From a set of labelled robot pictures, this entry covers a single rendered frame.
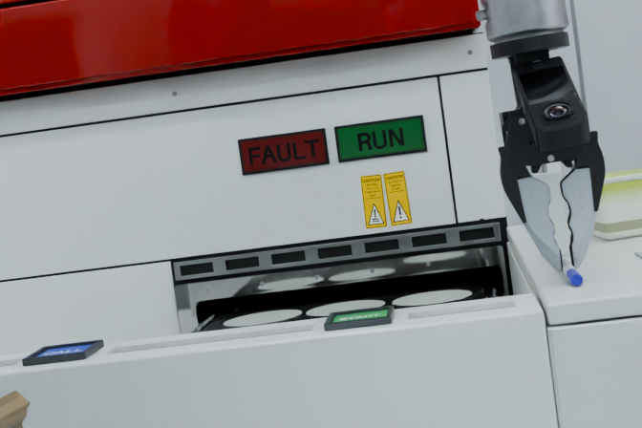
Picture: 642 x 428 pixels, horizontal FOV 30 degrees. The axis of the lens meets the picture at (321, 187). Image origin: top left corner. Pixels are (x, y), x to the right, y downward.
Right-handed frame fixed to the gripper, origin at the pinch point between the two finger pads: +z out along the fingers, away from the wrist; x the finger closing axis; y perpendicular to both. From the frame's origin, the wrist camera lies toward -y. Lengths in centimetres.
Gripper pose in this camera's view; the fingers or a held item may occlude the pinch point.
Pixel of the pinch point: (567, 256)
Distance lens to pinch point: 110.6
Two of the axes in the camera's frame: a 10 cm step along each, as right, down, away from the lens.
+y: 1.0, -0.6, 9.9
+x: -9.8, 1.7, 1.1
